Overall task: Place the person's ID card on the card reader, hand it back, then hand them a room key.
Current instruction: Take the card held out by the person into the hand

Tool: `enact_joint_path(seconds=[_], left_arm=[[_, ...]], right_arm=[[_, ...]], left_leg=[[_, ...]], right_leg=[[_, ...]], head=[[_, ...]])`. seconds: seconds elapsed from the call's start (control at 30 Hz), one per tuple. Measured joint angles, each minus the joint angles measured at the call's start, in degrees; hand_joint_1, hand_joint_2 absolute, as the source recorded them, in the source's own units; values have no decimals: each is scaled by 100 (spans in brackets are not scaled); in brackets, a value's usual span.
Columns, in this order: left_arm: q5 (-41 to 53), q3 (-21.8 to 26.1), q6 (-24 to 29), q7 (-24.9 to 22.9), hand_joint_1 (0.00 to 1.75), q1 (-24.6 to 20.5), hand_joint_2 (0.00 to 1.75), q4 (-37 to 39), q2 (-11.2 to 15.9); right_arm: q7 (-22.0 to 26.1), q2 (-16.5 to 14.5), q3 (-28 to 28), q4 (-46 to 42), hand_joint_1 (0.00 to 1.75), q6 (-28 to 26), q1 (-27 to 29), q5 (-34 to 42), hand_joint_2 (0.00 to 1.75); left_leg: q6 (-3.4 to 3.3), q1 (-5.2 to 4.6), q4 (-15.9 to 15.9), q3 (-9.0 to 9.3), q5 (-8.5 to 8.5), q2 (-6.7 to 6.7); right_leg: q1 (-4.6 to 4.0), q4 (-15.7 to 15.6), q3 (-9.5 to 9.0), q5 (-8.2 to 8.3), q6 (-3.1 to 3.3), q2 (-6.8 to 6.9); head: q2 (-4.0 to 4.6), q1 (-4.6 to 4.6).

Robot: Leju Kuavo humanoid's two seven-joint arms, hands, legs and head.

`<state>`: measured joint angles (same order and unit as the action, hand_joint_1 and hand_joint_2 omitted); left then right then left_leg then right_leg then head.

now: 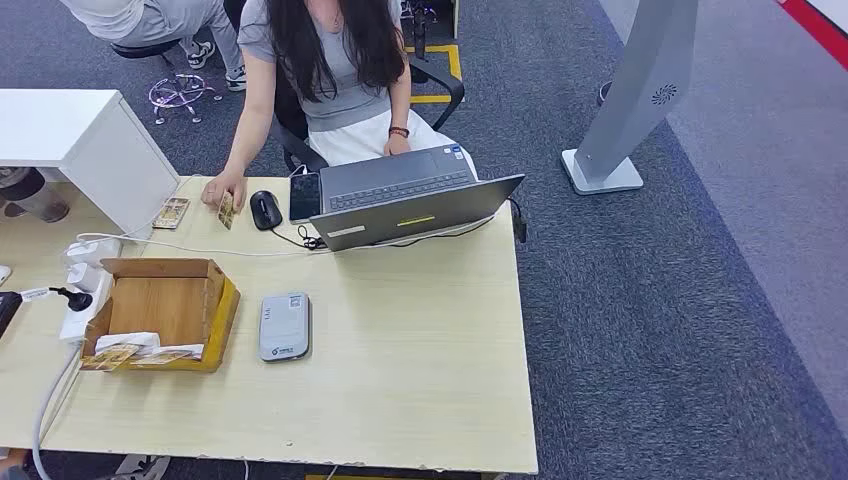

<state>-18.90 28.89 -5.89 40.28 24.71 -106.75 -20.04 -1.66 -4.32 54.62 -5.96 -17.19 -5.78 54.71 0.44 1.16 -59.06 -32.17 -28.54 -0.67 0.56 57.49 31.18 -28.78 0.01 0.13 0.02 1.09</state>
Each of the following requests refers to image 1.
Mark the white cabinet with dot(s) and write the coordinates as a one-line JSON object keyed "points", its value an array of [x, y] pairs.
{"points": [[66, 126]]}

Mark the black computer mouse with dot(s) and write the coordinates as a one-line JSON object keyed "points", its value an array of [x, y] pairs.
{"points": [[266, 210]]}

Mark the person's left forearm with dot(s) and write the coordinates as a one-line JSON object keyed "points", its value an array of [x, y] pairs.
{"points": [[399, 106]]}

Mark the grey kiosk stand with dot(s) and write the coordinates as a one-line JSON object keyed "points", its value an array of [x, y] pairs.
{"points": [[636, 86]]}

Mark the small white adapter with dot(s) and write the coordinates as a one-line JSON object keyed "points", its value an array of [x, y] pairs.
{"points": [[83, 277]]}

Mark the large white charger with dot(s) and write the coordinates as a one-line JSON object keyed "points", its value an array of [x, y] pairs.
{"points": [[93, 252]]}

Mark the black power plug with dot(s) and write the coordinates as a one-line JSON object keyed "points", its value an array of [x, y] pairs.
{"points": [[78, 301]]}

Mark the grey laptop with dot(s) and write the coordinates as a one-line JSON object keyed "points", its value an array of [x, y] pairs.
{"points": [[411, 212]]}

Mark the patterned card stack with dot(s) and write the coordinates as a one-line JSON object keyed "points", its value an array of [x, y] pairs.
{"points": [[171, 213]]}

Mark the small white object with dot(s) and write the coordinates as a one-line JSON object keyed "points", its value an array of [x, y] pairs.
{"points": [[4, 275]]}

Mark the black flat device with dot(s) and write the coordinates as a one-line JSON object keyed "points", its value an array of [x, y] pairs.
{"points": [[8, 311]]}

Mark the black smartphone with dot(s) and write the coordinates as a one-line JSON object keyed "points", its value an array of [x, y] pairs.
{"points": [[305, 197]]}

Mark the black equipment rack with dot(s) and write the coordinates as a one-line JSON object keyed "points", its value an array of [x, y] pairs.
{"points": [[420, 16]]}

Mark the seated person at laptop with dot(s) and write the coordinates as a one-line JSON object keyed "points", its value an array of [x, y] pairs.
{"points": [[344, 99]]}

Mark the white power strip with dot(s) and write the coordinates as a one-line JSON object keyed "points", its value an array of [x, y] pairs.
{"points": [[83, 321]]}

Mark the person on stool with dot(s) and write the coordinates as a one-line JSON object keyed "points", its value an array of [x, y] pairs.
{"points": [[159, 20]]}

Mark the grey card reader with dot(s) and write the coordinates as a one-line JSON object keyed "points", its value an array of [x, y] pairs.
{"points": [[284, 328]]}

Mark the black stool chrome base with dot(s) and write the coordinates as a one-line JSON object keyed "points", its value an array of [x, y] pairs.
{"points": [[179, 93]]}

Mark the person's right forearm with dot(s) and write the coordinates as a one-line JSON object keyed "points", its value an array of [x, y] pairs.
{"points": [[246, 142]]}

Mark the person's left hand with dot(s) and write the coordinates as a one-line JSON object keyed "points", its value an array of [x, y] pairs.
{"points": [[397, 146]]}

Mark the cardboard box yellow rim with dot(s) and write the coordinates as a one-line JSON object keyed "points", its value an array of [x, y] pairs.
{"points": [[159, 305]]}

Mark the white tissue paper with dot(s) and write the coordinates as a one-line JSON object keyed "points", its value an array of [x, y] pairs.
{"points": [[126, 341]]}

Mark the person's right hand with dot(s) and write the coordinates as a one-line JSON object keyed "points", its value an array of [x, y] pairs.
{"points": [[228, 184]]}

